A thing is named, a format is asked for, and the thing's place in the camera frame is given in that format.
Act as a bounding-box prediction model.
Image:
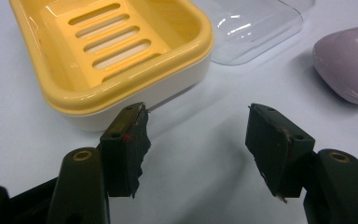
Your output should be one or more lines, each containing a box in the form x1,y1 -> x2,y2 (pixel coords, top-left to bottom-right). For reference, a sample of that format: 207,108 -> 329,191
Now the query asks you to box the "purple soap bar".
311,24 -> 358,106

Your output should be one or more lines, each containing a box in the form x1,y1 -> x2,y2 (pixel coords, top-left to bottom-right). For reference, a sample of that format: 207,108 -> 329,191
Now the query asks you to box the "yellow soap dish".
8,0 -> 215,133

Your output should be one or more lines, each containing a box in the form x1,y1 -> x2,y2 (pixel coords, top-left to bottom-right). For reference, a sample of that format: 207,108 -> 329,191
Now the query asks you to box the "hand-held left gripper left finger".
45,102 -> 152,224

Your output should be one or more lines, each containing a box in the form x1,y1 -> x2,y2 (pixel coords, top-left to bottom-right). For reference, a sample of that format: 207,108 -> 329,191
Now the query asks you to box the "clear plastic soap dish lid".
189,0 -> 316,66

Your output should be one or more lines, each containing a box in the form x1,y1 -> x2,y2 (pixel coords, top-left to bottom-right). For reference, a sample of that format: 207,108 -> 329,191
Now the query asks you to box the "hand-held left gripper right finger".
244,103 -> 358,224

